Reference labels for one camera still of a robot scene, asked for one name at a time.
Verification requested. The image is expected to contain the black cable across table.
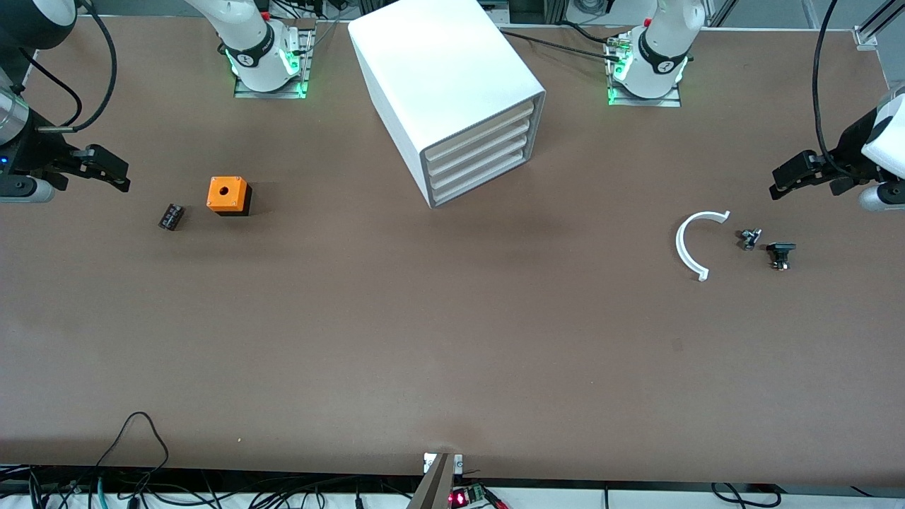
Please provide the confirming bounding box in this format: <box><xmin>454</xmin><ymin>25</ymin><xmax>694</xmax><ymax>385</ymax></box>
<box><xmin>498</xmin><ymin>30</ymin><xmax>624</xmax><ymax>62</ymax></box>

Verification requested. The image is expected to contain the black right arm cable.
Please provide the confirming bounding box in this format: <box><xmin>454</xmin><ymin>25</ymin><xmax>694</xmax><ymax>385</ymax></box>
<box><xmin>13</xmin><ymin>0</ymin><xmax>118</xmax><ymax>135</ymax></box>

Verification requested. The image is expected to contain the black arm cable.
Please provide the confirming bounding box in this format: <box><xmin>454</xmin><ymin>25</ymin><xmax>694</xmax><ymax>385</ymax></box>
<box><xmin>812</xmin><ymin>0</ymin><xmax>846</xmax><ymax>177</ymax></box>
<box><xmin>13</xmin><ymin>0</ymin><xmax>118</xmax><ymax>135</ymax></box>

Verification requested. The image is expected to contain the white curved bracket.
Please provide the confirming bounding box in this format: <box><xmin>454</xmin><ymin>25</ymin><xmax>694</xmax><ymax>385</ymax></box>
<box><xmin>675</xmin><ymin>210</ymin><xmax>731</xmax><ymax>282</ymax></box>

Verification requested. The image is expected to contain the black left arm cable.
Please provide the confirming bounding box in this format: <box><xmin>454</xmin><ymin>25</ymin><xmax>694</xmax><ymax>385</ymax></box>
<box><xmin>812</xmin><ymin>0</ymin><xmax>846</xmax><ymax>177</ymax></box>

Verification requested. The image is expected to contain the circuit board with red light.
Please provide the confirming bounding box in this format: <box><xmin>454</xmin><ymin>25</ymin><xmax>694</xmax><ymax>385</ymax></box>
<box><xmin>448</xmin><ymin>484</ymin><xmax>508</xmax><ymax>509</ymax></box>

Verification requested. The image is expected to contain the small black bracket part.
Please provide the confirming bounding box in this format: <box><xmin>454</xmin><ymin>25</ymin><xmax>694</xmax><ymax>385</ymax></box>
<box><xmin>766</xmin><ymin>242</ymin><xmax>798</xmax><ymax>271</ymax></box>

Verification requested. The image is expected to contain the orange box with hole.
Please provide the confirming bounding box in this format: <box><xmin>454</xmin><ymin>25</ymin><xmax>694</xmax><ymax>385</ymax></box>
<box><xmin>206</xmin><ymin>176</ymin><xmax>252</xmax><ymax>217</ymax></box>

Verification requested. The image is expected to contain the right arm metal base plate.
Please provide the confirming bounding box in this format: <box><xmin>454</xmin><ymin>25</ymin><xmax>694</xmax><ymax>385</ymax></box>
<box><xmin>233</xmin><ymin>27</ymin><xmax>314</xmax><ymax>100</ymax></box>

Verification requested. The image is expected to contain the black looped cable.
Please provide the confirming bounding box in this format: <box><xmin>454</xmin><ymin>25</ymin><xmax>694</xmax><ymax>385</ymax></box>
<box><xmin>94</xmin><ymin>411</ymin><xmax>170</xmax><ymax>490</ymax></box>

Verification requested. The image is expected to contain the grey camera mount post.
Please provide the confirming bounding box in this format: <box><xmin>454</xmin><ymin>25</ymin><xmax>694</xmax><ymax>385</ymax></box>
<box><xmin>407</xmin><ymin>452</ymin><xmax>465</xmax><ymax>509</ymax></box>

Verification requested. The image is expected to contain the black curled cable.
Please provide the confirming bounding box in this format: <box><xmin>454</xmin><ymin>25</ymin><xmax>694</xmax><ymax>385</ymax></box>
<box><xmin>710</xmin><ymin>482</ymin><xmax>780</xmax><ymax>508</ymax></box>

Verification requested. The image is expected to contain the aluminium frame profile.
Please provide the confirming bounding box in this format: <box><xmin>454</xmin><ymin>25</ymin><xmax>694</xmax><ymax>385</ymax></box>
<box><xmin>852</xmin><ymin>0</ymin><xmax>905</xmax><ymax>49</ymax></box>

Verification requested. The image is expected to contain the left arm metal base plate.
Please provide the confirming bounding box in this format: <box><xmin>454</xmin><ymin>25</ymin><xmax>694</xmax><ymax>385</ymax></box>
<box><xmin>607</xmin><ymin>32</ymin><xmax>683</xmax><ymax>108</ymax></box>

